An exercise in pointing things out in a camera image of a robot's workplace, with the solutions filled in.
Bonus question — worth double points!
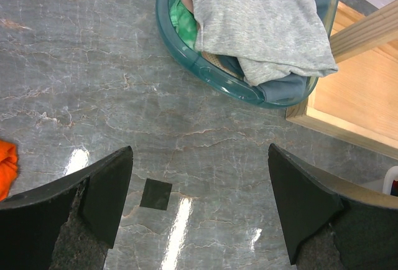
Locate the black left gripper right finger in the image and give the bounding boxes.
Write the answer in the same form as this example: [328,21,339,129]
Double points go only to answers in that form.
[268,144,397,269]

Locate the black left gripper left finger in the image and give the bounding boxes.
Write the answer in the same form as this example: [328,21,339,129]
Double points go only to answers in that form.
[1,146,133,269]

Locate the white plastic laundry basket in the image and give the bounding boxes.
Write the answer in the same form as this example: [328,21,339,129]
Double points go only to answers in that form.
[382,166,397,196]

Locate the black square tape marker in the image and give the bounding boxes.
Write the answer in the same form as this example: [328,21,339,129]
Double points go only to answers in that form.
[140,179,172,211]

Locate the orange garment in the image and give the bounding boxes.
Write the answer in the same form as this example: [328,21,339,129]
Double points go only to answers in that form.
[0,140,18,200]

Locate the wooden clothes rack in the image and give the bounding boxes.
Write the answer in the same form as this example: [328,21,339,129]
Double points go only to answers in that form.
[285,1,397,159]

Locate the blue-grey garment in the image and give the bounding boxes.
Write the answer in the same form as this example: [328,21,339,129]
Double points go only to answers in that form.
[216,55,307,102]

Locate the beige mesh garment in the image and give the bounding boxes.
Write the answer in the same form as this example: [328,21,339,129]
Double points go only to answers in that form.
[201,52,239,78]

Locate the grey t-shirt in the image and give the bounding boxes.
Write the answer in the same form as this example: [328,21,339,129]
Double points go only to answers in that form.
[192,0,338,86]

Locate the green tie-dye garment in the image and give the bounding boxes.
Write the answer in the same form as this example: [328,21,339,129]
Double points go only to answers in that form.
[169,0,198,50]

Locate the teal plastic basin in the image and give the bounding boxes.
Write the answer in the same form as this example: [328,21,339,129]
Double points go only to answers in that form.
[155,0,338,108]

